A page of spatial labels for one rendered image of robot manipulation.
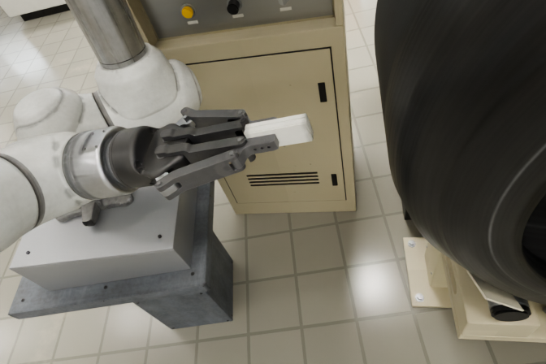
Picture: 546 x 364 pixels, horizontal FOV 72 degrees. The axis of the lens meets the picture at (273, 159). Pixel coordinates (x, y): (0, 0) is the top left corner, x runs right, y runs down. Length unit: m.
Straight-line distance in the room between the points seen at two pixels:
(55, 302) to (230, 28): 0.82
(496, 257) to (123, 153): 0.39
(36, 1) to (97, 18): 3.61
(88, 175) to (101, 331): 1.36
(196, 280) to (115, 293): 0.20
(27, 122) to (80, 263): 0.32
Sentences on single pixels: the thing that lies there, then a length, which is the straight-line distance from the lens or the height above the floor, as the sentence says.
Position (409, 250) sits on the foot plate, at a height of 0.01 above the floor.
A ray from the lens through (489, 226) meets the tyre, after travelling 0.34.
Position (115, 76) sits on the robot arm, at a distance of 0.83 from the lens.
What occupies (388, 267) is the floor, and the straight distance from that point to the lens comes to 1.56.
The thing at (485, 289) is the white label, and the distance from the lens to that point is 0.50.
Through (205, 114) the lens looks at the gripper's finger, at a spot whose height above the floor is 1.14.
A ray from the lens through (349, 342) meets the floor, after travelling 1.48.
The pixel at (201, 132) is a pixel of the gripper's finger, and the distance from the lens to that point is 0.45.
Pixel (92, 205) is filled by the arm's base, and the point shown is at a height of 0.81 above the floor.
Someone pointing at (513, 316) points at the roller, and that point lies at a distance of 0.59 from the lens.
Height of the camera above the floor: 1.44
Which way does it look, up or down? 49 degrees down
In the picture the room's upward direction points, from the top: 18 degrees counter-clockwise
